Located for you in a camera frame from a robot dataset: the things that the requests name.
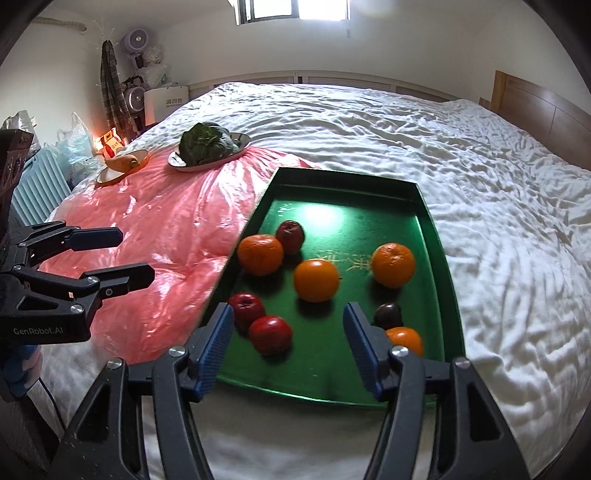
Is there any orange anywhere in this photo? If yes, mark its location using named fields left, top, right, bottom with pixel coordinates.
left=294, top=259, right=341, bottom=303
left=386, top=327, right=424, bottom=356

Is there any dark purple plum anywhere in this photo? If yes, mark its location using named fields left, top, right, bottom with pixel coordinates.
left=373, top=302, right=404, bottom=330

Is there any small red apple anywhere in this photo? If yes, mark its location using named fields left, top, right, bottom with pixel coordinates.
left=274, top=220, right=305, bottom=255
left=228, top=292, right=266, bottom=336

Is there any orange mandarin tray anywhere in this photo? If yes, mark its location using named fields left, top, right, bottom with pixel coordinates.
left=370, top=243, right=416, bottom=289

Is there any orange mandarin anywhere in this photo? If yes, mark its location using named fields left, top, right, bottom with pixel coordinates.
left=236, top=234, right=283, bottom=276

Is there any blue white gloved hand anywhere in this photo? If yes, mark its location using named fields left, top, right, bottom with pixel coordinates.
left=1, top=345, right=43, bottom=401

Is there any light blue suitcase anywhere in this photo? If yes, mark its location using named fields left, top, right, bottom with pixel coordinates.
left=11, top=146, right=71, bottom=226

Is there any orange rimmed oval plate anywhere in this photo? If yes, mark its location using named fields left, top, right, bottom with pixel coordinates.
left=96, top=150, right=149, bottom=187

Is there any blue translucent plastic bag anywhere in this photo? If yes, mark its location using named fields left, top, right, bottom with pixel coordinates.
left=55, top=112, right=101, bottom=189

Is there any pink plastic sheet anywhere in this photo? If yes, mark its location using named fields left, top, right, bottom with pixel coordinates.
left=41, top=147, right=311, bottom=363

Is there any red yellow snack package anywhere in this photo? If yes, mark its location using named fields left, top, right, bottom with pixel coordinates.
left=99, top=128, right=125, bottom=159

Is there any grey printed plastic bag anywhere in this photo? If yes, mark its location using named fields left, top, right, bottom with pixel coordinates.
left=1, top=110, right=41, bottom=158

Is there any white round plate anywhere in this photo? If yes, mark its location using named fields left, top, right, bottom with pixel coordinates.
left=168, top=124, right=250, bottom=172

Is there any plaid scarf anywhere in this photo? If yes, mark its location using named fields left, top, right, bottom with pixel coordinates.
left=100, top=40, right=135, bottom=141

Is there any green rectangular tray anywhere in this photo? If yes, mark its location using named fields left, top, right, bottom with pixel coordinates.
left=205, top=167, right=465, bottom=408

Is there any lower small fan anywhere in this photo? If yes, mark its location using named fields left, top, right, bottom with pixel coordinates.
left=124, top=86, right=145, bottom=115

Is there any small fan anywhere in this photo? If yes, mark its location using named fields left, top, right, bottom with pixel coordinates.
left=124, top=86, right=145, bottom=115
left=119, top=28, right=149, bottom=56

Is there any white paper box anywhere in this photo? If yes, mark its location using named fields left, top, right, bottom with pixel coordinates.
left=144, top=85, right=188, bottom=125

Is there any green leafy vegetable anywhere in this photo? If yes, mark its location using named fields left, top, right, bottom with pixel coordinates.
left=178, top=122, right=239, bottom=166

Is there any white bed quilt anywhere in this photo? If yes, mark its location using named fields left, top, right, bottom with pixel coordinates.
left=27, top=81, right=591, bottom=480

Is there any upper small fan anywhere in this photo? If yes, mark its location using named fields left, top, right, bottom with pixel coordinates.
left=119, top=28, right=149, bottom=56

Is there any wooden headboard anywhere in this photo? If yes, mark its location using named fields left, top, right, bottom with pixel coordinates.
left=480, top=70, right=591, bottom=170

